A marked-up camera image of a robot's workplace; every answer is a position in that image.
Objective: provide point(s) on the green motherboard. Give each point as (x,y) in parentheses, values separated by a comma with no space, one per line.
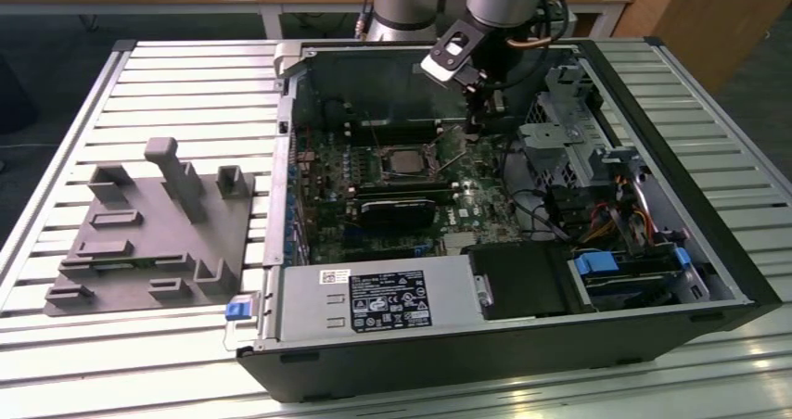
(476,206)

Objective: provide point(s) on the blue case latch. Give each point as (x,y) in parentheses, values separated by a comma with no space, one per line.
(240,308)

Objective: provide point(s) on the black graphics card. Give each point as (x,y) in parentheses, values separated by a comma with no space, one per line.
(395,217)

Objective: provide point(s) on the CPU socket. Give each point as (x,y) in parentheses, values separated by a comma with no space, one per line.
(380,157)

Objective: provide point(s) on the grey parts rack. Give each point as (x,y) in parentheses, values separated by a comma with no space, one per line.
(155,252)

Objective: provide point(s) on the black drive bay cover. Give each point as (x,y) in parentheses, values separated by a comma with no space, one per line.
(526,282)

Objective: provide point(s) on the blue plastic clip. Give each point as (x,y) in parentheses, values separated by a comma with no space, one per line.
(681,257)

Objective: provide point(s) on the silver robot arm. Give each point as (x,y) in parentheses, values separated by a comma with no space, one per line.
(503,2)

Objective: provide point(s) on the metal drive cage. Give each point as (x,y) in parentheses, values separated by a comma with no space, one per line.
(557,155)

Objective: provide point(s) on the silver chipset heatsink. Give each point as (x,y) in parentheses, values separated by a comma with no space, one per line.
(462,243)

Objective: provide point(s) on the silver CPU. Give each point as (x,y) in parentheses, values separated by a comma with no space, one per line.
(408,161)

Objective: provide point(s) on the wooden cabinet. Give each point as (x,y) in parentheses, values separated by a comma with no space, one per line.
(711,29)

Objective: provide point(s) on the blue disk carrier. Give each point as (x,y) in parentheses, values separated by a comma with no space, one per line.
(597,263)

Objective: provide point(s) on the white wrist camera black mount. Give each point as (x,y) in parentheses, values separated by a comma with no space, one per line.
(448,50)

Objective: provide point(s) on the RAM slot white clips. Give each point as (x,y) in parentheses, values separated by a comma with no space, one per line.
(402,123)

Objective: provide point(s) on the grey power supply unit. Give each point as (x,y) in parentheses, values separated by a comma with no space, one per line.
(308,308)

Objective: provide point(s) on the grey case latch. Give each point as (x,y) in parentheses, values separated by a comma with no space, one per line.
(285,59)

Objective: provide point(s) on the black PC case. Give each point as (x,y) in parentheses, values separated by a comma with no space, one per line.
(432,372)

